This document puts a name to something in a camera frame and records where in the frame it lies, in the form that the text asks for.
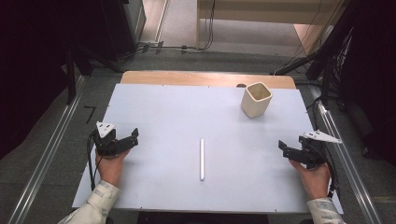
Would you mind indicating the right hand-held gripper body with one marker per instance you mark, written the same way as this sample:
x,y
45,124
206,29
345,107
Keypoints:
x,y
313,151

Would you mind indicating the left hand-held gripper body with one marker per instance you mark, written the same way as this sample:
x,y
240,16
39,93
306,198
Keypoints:
x,y
106,141

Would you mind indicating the white pen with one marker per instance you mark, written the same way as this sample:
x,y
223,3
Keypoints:
x,y
202,160

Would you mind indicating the metal floor rail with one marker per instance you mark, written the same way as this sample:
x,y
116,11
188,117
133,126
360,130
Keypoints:
x,y
345,161
46,158

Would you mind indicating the black cabinet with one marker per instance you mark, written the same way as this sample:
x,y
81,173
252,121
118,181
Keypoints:
x,y
124,28

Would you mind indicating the cream square pen holder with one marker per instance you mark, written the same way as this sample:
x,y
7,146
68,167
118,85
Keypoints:
x,y
253,104

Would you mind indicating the person's right hand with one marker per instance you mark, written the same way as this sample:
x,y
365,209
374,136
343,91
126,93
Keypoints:
x,y
313,180

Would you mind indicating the dark curtain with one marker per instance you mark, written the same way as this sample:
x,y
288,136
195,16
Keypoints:
x,y
34,62
373,68

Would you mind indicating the person's left hand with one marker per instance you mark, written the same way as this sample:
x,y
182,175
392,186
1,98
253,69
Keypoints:
x,y
110,168

